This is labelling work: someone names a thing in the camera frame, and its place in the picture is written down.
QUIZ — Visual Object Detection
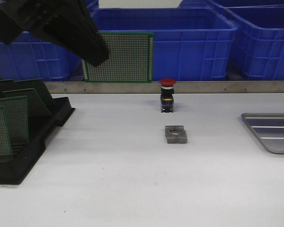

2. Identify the silver metal tray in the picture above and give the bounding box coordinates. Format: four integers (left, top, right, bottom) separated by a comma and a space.
241, 113, 284, 154

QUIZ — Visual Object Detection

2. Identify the blue rear left bin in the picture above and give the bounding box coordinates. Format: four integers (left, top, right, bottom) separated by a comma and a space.
85, 0, 99, 11

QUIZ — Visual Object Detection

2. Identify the metal table edge rail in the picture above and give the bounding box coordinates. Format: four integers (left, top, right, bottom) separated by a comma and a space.
45, 81, 284, 94

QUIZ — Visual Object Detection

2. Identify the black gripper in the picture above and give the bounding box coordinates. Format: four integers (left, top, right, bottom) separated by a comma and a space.
0, 0, 109, 67

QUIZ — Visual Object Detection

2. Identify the grey metal clamp block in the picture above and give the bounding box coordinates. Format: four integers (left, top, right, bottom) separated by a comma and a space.
165, 125, 187, 144

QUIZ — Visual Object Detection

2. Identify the blue right plastic bin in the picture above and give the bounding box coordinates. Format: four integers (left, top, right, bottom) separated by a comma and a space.
225, 7, 284, 81

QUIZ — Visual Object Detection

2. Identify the blue rear right bin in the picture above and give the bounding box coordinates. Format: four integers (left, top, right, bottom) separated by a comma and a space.
178, 0, 284, 9

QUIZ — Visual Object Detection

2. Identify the black slotted board rack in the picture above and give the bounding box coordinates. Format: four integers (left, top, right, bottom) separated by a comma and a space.
0, 75, 76, 185

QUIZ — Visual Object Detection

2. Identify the red emergency stop button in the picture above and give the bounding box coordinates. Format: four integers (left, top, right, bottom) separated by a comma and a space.
159, 78, 176, 113

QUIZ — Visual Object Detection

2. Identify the blue left plastic bin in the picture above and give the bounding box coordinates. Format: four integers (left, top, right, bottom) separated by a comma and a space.
0, 31, 81, 81

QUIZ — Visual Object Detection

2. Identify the blue centre plastic bin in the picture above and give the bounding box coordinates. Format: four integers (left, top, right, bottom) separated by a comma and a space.
91, 8, 238, 81

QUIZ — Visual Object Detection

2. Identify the green perforated circuit board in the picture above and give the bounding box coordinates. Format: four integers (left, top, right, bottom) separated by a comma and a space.
82, 32, 154, 83

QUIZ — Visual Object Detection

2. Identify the blue plastic bin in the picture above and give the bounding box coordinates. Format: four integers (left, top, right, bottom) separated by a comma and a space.
225, 7, 284, 81
0, 31, 81, 81
91, 8, 238, 81

